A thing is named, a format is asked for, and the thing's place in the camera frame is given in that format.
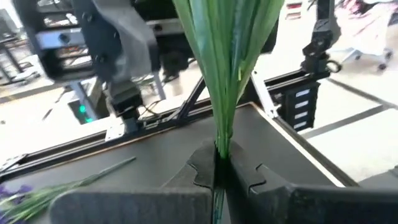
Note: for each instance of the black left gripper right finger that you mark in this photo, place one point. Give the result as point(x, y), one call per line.
point(295, 205)

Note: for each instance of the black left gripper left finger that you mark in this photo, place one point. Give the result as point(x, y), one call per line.
point(155, 205)

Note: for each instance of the purple flower spray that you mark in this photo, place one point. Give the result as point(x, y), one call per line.
point(46, 194)
point(227, 62)

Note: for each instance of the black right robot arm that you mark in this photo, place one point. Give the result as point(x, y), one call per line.
point(102, 46)

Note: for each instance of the black table mat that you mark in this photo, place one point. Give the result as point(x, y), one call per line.
point(280, 149)

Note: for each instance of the silver mounting plate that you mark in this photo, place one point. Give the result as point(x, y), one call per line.
point(114, 132)

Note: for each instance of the black box with white labels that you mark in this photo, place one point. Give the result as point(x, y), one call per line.
point(300, 105)

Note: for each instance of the black box with green light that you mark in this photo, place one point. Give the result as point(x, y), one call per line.
point(82, 109)

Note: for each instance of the white office chair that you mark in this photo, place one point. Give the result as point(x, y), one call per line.
point(363, 53)

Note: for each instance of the black aluminium table frame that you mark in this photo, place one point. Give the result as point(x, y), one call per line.
point(77, 146)

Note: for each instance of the black jointed mount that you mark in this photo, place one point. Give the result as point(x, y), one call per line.
point(318, 53)

